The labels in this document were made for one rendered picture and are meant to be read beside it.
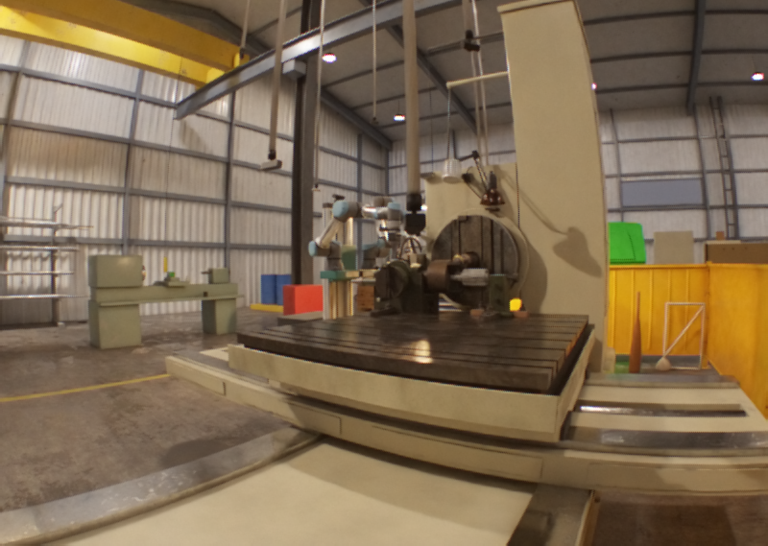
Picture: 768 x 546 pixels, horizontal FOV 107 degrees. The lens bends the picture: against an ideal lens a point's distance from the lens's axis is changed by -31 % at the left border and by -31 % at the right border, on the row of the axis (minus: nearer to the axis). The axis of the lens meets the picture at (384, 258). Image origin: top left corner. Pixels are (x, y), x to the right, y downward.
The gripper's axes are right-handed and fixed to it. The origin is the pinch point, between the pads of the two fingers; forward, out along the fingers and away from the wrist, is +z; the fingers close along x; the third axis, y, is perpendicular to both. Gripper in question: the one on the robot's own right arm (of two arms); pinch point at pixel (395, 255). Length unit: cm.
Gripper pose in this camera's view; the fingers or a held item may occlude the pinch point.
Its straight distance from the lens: 241.5
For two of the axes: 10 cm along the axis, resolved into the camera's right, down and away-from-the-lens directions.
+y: 9.7, -0.1, -2.6
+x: 2.6, 0.1, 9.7
